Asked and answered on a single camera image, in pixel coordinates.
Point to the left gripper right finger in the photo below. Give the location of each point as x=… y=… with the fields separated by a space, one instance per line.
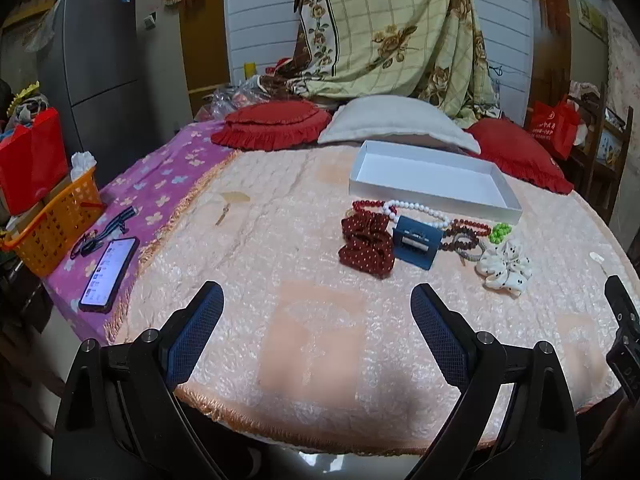
x=447 y=335

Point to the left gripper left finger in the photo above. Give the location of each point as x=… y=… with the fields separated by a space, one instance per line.
x=188 y=331

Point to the white cherry print scrunchie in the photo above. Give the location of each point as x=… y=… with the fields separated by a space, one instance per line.
x=505 y=268

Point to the blue hair claw clip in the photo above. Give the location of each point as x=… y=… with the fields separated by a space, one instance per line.
x=415 y=242

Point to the dark red dotted scrunchie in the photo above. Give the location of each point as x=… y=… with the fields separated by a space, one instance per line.
x=368 y=246

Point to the smartphone with lit screen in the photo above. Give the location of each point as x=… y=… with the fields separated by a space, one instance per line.
x=104 y=282

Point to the pink quilted bedspread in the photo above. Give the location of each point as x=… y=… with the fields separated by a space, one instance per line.
x=315 y=354

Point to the orange plastic basket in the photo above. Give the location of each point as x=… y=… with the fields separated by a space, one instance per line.
x=48 y=238

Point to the white shallow box tray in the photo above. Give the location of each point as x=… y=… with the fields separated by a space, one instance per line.
x=445 y=181

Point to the wooden chair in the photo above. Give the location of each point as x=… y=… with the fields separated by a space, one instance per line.
x=601 y=159

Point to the red pillow right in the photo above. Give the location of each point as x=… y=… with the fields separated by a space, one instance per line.
x=516 y=153

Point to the round red ruffled cushion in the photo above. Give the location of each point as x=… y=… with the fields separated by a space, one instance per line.
x=272 y=126

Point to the red box on left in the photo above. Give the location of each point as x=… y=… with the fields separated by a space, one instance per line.
x=33 y=161

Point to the white pillow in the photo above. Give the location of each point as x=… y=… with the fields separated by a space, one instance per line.
x=397 y=119

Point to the clear plastic bag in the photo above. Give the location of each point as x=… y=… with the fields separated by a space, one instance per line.
x=228 y=98

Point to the red shopping bag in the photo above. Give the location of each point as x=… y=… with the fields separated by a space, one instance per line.
x=555 y=127

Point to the grey refrigerator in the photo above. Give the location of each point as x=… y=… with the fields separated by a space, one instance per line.
x=91 y=71

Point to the white headboard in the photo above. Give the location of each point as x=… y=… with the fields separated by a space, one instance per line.
x=264 y=31

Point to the floral beige quilt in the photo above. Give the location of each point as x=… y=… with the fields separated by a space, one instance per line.
x=431 y=50

